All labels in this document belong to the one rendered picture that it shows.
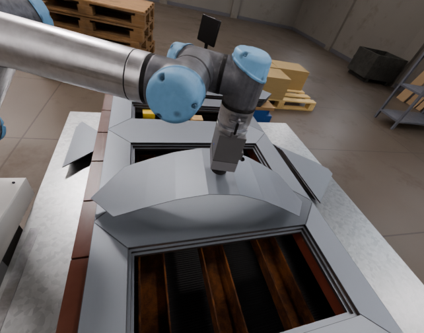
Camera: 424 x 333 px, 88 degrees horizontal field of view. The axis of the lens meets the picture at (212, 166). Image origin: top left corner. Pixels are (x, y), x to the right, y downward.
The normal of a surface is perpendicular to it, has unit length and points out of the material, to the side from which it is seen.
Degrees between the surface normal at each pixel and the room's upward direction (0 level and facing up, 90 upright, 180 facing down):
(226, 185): 0
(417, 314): 0
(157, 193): 24
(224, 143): 90
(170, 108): 86
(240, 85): 90
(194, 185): 16
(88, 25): 90
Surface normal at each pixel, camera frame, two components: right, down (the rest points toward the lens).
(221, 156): 0.02, 0.68
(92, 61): -0.04, 0.23
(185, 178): -0.08, -0.71
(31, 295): 0.19, -0.72
